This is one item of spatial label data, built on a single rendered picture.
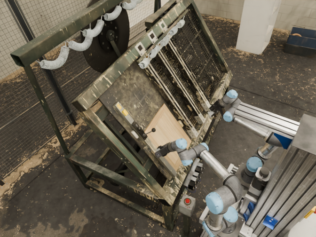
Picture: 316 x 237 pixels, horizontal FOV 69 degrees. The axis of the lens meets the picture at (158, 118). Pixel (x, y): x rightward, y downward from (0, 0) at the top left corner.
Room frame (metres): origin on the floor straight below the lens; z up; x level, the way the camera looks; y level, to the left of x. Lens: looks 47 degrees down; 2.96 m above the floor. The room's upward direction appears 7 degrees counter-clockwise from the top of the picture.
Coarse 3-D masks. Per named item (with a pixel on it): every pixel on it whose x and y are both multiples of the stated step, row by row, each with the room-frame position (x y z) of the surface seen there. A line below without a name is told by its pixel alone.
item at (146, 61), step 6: (186, 12) 2.44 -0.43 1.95; (180, 18) 2.30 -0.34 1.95; (174, 24) 2.18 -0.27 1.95; (168, 30) 2.07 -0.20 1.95; (174, 30) 2.20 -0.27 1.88; (162, 36) 1.96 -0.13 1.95; (156, 42) 1.86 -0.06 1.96; (162, 42) 2.01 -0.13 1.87; (150, 48) 1.77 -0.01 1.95; (156, 48) 1.87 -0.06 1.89; (144, 54) 1.69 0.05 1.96; (138, 60) 1.60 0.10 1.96; (144, 60) 1.72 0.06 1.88; (144, 66) 1.67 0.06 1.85
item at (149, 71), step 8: (136, 48) 1.87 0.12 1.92; (144, 48) 1.93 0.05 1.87; (152, 56) 1.82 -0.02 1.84; (152, 72) 1.83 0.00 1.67; (152, 80) 1.82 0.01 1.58; (160, 80) 1.82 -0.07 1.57; (160, 88) 1.77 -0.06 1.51; (168, 96) 1.74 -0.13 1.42; (168, 104) 1.73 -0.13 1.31; (176, 104) 1.73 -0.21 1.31; (176, 112) 1.68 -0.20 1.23; (184, 120) 1.64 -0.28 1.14; (192, 128) 1.61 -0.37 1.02; (192, 136) 1.58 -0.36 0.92
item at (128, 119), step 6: (114, 108) 1.40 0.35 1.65; (120, 114) 1.38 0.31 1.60; (126, 120) 1.35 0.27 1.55; (132, 120) 1.37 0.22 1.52; (132, 126) 1.33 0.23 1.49; (150, 144) 1.27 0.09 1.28; (156, 150) 1.25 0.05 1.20; (162, 162) 1.19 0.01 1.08; (168, 162) 1.21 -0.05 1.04; (168, 168) 1.16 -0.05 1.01; (174, 174) 1.14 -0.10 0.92
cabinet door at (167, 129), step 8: (160, 112) 1.60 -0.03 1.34; (168, 112) 1.65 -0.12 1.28; (152, 120) 1.49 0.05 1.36; (160, 120) 1.53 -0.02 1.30; (168, 120) 1.58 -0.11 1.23; (176, 120) 1.63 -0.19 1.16; (160, 128) 1.47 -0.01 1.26; (168, 128) 1.51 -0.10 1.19; (176, 128) 1.56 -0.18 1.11; (152, 136) 1.36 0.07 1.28; (160, 136) 1.40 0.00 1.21; (168, 136) 1.44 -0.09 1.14; (176, 136) 1.49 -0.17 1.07; (184, 136) 1.54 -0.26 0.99; (160, 144) 1.34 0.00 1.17; (176, 152) 1.35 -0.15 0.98; (168, 160) 1.24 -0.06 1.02; (176, 160) 1.28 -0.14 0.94; (176, 168) 1.21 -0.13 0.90
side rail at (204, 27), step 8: (192, 8) 3.01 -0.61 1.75; (192, 16) 3.01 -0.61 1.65; (200, 16) 2.99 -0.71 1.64; (200, 24) 2.95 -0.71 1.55; (208, 32) 2.91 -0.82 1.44; (208, 40) 2.88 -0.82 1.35; (208, 48) 2.87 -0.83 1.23; (216, 48) 2.83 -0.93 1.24; (216, 56) 2.81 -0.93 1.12; (216, 64) 2.80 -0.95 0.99; (224, 64) 2.75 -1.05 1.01
